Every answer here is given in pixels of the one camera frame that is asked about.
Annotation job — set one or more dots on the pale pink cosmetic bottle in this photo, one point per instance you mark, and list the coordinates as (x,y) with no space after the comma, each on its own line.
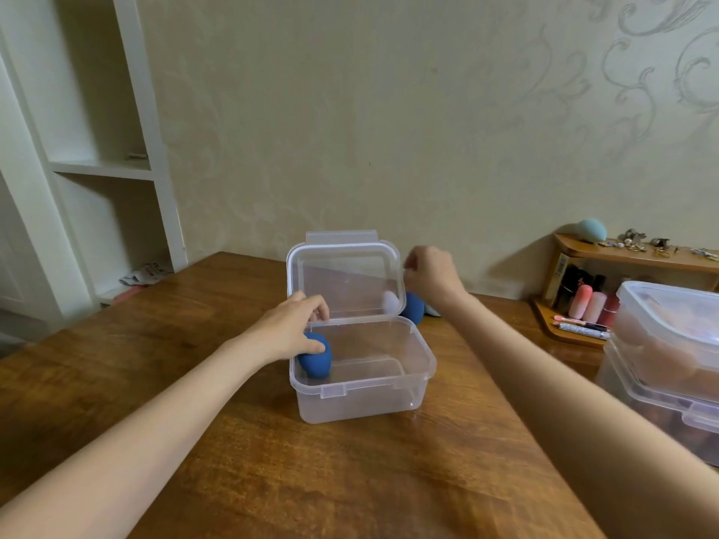
(594,307)

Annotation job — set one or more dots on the clear plastic box with lid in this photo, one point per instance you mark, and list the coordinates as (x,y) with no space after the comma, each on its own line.
(365,353)

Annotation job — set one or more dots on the person's left thumb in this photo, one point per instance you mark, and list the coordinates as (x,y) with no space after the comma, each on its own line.
(314,346)

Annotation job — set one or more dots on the small grey object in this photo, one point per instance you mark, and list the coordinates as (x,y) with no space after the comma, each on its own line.
(432,311)

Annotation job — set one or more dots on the dark pink cosmetic bottle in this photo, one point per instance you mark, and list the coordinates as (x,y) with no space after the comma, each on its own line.
(609,311)

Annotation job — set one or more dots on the yellowish cosmetic carton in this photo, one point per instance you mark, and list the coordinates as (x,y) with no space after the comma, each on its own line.
(555,280)

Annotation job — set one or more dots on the teal makeup sponge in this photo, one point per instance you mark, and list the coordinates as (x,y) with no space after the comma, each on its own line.
(591,230)

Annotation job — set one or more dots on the white shelf unit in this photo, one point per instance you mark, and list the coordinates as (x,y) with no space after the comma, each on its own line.
(84,151)

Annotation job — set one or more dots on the pile of metal jewellery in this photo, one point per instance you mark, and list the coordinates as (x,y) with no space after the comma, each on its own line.
(637,241)

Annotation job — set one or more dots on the white makeup sponge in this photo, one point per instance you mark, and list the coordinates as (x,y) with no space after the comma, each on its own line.
(390,303)

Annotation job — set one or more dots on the person's right hand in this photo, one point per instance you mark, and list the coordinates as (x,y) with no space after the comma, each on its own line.
(435,275)

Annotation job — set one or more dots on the person's right fingers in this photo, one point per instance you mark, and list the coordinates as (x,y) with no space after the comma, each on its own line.
(412,269)

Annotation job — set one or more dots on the clear storage box with sponges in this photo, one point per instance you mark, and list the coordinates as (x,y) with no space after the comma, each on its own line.
(668,336)

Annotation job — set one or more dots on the wooden desk organiser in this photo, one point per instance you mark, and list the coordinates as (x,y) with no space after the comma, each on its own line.
(618,255)

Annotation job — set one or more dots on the folded printed paper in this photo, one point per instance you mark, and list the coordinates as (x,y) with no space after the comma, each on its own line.
(145,273)

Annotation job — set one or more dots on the pink cosmetic pencil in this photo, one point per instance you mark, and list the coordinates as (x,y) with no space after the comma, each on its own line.
(578,322)

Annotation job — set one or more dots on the clear storage box dark contents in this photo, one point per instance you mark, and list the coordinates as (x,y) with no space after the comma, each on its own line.
(657,409)

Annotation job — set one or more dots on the person's right forearm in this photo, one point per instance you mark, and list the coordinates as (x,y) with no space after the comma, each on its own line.
(561,409)

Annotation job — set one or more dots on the person's left hand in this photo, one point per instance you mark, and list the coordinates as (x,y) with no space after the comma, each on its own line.
(281,331)

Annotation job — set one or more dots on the black cosmetic tube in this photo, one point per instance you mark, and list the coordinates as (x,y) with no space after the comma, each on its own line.
(567,289)

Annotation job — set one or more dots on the person's left forearm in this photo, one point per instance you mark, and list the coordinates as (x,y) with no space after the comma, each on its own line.
(140,432)

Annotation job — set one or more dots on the small black cosmetic bottle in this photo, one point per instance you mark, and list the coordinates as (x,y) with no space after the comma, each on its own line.
(599,282)

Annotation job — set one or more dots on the blue makeup sponge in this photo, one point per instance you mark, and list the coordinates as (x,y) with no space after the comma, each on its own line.
(414,309)
(315,365)

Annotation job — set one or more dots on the small metal jewellery piece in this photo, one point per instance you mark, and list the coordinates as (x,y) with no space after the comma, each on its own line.
(705,253)

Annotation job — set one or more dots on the silver glitter cosmetic pen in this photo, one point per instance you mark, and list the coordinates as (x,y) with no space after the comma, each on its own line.
(584,331)

